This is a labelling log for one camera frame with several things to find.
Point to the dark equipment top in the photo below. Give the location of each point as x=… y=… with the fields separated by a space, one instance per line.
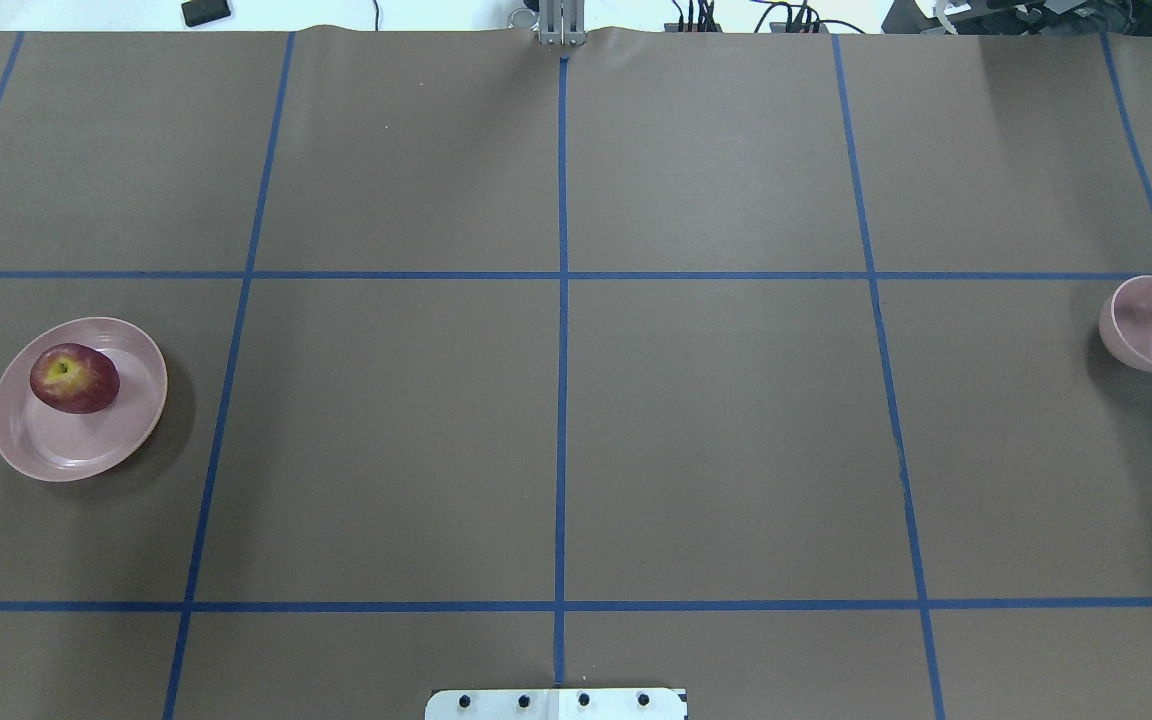
x=1018 y=18

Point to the pink plate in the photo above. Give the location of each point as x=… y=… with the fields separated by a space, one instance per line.
x=46 y=444

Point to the black device on floor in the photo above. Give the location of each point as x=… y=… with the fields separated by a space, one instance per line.
x=196 y=13

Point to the red yellow apple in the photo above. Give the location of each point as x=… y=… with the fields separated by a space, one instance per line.
x=74 y=379

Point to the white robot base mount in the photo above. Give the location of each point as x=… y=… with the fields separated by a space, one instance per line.
x=559 y=703

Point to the grey metal camera post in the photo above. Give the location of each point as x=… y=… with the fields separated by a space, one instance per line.
x=561 y=22

